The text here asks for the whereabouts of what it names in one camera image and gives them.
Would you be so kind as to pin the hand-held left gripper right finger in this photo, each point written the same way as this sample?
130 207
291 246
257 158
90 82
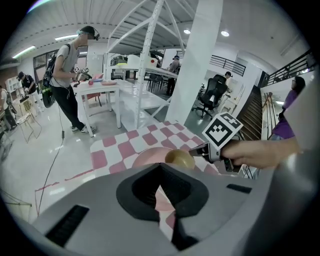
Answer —
225 200

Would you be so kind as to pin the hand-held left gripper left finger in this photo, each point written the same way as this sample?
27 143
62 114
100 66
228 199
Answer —
100 207

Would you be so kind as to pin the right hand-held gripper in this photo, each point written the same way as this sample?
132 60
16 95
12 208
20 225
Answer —
221 128

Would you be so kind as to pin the olive brown bowl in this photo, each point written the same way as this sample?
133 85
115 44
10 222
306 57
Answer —
178 158

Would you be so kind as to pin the pink plate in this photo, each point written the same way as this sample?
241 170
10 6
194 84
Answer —
109 83
147 157

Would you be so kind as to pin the person's right forearm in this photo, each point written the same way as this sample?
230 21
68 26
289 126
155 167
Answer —
262 153

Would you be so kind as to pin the pink white checkered tablecloth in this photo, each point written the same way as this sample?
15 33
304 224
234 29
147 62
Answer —
150 138

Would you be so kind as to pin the black office chair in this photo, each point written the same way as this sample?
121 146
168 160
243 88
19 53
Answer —
212 92

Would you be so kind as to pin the dark wooden staircase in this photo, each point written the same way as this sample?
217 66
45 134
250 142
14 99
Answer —
252 115

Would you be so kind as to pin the white square pillar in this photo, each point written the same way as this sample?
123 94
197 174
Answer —
197 62

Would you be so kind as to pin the white metal shelving rack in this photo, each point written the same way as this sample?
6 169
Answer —
145 62

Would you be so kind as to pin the white square table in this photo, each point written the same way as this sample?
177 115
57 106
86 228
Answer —
100 88

